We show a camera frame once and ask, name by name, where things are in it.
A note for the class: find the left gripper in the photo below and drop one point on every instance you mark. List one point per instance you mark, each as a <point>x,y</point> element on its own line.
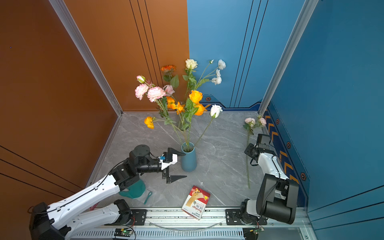
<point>166,175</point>

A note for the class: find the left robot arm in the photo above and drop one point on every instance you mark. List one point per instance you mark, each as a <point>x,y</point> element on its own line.
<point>66,218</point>

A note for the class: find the pink rose bunch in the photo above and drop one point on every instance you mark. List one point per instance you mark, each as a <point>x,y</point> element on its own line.
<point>250,125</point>

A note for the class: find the pink rose stem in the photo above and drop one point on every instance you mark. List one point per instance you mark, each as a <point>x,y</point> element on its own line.
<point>148,89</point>

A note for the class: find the cream white rose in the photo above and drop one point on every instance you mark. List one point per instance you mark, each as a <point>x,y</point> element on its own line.
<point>189,77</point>

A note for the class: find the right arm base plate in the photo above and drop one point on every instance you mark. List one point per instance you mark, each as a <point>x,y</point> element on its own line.
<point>237,217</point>

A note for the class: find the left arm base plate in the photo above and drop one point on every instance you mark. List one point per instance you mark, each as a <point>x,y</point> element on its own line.
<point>136,217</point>

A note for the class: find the white ranunculus flower stem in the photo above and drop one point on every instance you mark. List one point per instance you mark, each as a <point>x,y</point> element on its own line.
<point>213,77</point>

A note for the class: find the red and white box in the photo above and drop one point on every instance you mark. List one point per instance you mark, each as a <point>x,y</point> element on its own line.
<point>196,202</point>

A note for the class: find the green circuit board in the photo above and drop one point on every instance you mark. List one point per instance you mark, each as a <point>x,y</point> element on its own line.
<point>124,234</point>

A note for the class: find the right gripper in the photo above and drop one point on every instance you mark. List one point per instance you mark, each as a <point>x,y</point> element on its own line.
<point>250,146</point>

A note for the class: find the orange poppy flower stem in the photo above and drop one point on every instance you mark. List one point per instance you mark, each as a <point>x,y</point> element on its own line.
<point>171,104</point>

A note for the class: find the pink peony flower stem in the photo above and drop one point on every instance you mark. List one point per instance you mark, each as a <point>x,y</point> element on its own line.
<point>168,90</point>

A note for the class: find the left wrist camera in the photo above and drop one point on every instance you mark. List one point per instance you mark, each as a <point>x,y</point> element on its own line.
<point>167,159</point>

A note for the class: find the orange flower bunch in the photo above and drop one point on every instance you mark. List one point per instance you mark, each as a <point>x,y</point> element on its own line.
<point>168,117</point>

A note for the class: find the right circuit board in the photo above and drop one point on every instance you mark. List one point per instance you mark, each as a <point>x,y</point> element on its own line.
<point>252,233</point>

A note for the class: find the pink snack packet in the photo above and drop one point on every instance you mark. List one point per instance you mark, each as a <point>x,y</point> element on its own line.
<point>94,206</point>

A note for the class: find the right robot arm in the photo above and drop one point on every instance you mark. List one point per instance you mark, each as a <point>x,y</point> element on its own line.
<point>277,198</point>

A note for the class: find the green rubber glove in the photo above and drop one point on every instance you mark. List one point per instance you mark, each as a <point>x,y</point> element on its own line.
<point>137,191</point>

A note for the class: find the orange gerbera flower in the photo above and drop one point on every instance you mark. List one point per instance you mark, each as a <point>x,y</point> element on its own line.
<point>170,76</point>

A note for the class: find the white rose bud stem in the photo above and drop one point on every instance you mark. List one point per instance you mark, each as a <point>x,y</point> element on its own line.
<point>214,113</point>

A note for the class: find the teal cylindrical vase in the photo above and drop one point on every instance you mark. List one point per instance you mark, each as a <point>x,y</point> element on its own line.
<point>189,160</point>

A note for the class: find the yellow orange ranunculus stem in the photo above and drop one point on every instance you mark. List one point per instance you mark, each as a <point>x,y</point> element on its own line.
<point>186,112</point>

